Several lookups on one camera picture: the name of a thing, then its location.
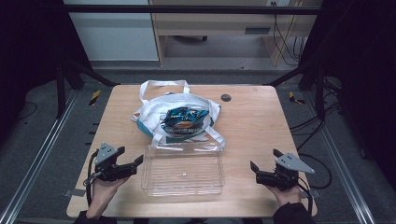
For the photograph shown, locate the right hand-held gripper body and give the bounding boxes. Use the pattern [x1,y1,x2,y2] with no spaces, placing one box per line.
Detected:
[255,152,316,191]

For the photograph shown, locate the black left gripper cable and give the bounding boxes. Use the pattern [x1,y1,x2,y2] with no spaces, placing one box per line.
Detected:
[83,150,101,207]

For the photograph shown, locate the person's left hand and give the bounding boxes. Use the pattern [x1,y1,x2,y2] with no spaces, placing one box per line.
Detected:
[85,176,131,220]

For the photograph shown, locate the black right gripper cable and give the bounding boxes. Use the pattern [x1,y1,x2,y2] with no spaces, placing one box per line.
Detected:
[297,176,314,217]

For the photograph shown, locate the blue snack packet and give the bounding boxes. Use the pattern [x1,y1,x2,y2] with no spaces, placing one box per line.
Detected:
[160,106,210,138]

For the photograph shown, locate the yellow black striped marker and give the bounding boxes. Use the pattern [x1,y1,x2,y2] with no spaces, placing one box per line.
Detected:
[288,91,306,105]
[89,90,102,106]

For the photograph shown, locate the person's right hand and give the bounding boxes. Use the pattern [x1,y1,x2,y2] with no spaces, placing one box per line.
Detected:
[265,185,304,208]

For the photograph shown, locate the black curtain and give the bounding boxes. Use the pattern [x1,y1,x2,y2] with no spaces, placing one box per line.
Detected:
[0,0,93,147]
[298,0,396,190]

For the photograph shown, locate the white tote bag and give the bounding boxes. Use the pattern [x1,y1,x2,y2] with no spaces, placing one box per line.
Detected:
[131,79,227,152]

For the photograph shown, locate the black metal stand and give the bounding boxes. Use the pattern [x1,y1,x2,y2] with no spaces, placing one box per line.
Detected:
[263,61,327,121]
[55,58,120,119]

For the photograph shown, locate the black horizontal frame bar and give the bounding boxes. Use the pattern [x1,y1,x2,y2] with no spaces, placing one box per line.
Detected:
[60,4,322,16]

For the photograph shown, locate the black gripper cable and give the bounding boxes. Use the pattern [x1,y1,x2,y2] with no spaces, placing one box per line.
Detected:
[297,176,314,217]
[83,150,101,207]

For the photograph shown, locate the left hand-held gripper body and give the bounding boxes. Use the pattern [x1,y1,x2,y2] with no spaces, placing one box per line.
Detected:
[92,142,138,182]

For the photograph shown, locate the black floor cables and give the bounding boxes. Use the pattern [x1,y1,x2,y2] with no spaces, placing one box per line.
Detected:
[289,101,342,190]

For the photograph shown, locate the white cabinet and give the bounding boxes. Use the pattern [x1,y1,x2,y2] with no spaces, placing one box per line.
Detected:
[63,0,160,62]

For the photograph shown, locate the black desk cables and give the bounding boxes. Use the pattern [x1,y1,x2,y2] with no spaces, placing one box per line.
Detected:
[271,1,308,67]

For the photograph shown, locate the aluminium floor rail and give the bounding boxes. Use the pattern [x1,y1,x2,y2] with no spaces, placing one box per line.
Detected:
[303,91,378,224]
[0,89,79,224]

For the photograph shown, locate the clear plastic box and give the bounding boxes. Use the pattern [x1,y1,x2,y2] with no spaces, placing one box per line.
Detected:
[140,142,226,198]

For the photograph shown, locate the grey tape piece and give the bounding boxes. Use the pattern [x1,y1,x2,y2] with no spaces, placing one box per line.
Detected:
[301,189,321,199]
[64,188,87,198]

